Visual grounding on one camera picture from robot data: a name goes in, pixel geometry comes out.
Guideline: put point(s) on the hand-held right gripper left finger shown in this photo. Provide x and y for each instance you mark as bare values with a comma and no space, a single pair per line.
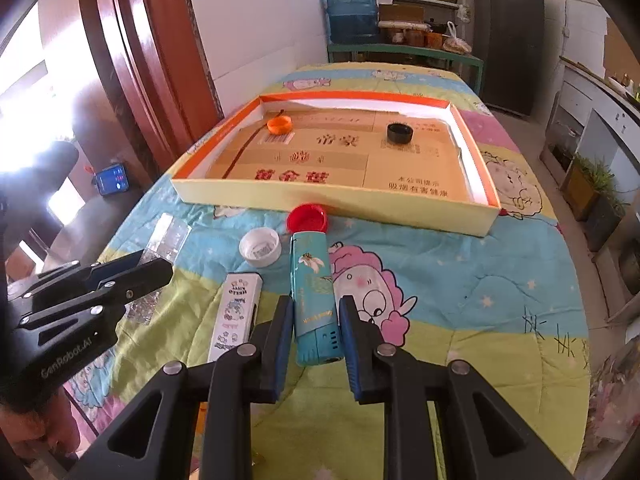
284,340

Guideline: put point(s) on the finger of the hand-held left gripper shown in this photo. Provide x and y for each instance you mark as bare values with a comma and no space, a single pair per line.
125,287
100,270

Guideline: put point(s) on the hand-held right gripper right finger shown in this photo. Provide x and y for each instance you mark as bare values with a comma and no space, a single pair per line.
350,345

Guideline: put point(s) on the white cartoon lighter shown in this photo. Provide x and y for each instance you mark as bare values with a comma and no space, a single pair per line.
235,310

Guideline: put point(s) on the teal lighter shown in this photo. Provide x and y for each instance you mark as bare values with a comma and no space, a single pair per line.
312,285

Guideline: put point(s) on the red bottle cap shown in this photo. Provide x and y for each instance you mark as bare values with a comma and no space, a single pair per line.
307,217

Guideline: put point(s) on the shallow cardboard tray box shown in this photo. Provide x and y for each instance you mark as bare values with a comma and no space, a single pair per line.
350,160

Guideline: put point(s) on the phone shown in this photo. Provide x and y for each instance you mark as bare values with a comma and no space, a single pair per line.
112,180

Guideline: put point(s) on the white bottle cap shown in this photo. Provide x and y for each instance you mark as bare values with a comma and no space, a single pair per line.
260,247

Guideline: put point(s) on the cartoon printed blanket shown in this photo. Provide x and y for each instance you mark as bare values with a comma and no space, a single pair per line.
450,270

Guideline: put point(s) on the orange bottle cap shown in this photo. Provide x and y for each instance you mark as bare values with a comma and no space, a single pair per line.
279,125

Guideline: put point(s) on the black bottle cap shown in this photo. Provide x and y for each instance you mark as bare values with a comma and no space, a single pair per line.
400,133

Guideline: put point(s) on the brown wooden door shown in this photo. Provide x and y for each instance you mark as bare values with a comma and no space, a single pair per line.
130,50

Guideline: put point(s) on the wooden planter with grass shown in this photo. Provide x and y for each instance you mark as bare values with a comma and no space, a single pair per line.
580,190

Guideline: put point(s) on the dark planter with grass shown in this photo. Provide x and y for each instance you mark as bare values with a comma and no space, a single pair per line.
605,225

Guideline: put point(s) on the green metal table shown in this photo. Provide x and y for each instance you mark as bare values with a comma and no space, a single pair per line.
400,50

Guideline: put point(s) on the plastic bag of food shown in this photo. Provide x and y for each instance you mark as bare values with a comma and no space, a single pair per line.
456,42

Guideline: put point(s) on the blue water jug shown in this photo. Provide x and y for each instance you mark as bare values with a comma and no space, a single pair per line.
350,10

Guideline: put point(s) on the brown cardboard box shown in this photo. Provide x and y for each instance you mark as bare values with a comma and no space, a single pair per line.
400,12

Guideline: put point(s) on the white kitchen counter cabinet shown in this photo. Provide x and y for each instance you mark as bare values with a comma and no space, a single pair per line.
600,110

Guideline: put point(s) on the dark grey refrigerator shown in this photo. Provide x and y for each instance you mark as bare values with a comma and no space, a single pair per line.
507,40

